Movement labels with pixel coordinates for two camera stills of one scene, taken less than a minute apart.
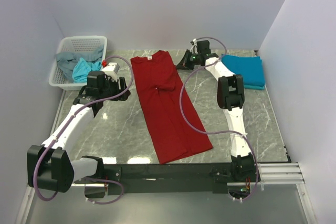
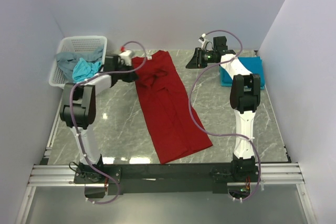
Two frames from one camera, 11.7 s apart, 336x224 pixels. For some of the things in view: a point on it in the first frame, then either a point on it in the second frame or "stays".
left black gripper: x=115 y=84 → x=133 y=76
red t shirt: x=159 y=83 stays
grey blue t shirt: x=66 y=60 stays
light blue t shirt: x=82 y=68 stays
